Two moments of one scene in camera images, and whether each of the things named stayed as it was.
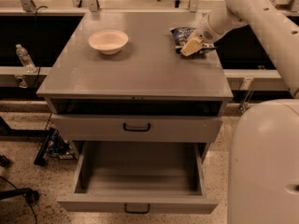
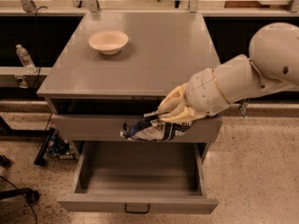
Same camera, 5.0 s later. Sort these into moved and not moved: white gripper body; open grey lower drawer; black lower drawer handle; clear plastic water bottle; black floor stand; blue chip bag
Moved: blue chip bag; white gripper body
Not moved: black floor stand; black lower drawer handle; clear plastic water bottle; open grey lower drawer
